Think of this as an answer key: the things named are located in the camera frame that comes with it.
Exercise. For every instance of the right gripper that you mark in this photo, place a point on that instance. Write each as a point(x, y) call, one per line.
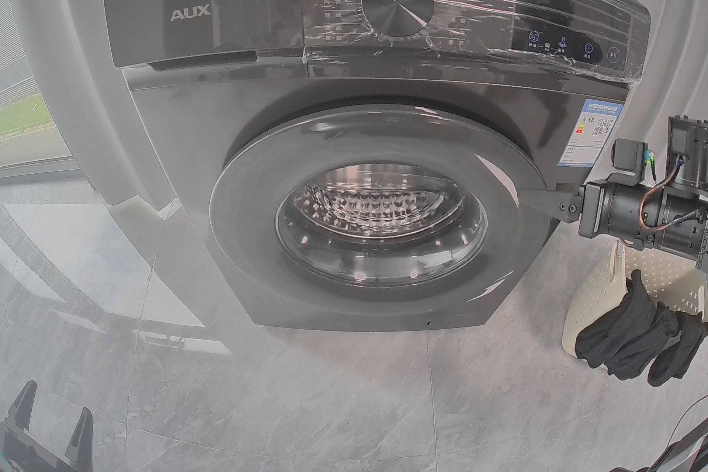
point(619, 207)

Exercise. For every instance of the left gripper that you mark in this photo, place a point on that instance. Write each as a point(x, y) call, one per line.
point(27, 450)

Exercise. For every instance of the cream laundry basket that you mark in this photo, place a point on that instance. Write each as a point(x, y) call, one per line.
point(672, 287)

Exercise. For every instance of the heap of dark clothes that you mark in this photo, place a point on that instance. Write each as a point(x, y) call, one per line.
point(630, 337)

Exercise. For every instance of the grey washing machine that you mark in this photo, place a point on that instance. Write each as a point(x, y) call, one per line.
point(221, 138)

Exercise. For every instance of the window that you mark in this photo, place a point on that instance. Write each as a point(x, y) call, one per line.
point(22, 116)

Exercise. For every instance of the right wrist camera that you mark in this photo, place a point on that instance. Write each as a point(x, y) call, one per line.
point(628, 155)

